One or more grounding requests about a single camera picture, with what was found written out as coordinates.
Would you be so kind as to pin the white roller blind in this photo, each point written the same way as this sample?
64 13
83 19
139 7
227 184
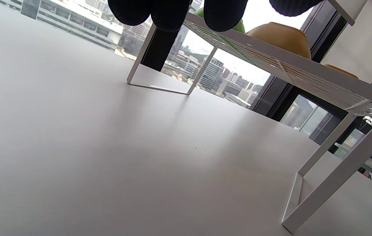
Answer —
363 39

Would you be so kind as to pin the black window frame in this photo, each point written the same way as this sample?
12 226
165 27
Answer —
159 49

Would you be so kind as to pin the person's left hand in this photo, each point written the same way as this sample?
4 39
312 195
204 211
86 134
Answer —
169 14

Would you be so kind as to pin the yellow small dish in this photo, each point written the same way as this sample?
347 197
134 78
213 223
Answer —
340 70
281 37

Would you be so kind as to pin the green small dish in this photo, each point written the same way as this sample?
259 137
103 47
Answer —
240 26

